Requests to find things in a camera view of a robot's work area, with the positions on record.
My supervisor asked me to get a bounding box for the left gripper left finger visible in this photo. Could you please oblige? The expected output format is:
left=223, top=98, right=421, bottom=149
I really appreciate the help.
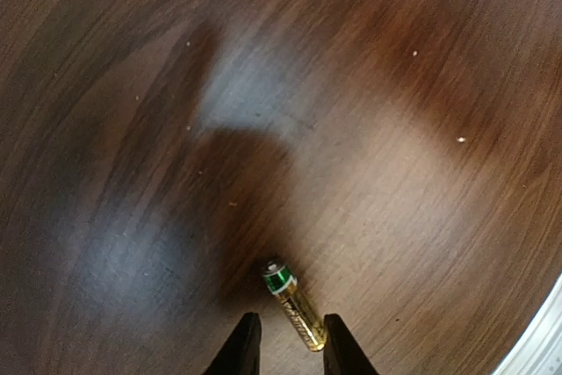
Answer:
left=205, top=313, right=262, bottom=375

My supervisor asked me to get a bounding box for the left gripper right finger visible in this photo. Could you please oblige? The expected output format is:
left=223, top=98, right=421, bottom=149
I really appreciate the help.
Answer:
left=323, top=314, right=378, bottom=375

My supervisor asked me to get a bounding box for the gold green battery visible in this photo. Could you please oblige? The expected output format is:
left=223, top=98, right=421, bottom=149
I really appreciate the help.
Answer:
left=262, top=257, right=327, bottom=352

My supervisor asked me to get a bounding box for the front aluminium rail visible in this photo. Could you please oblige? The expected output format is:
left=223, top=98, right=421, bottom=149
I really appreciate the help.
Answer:
left=493, top=277, right=562, bottom=375

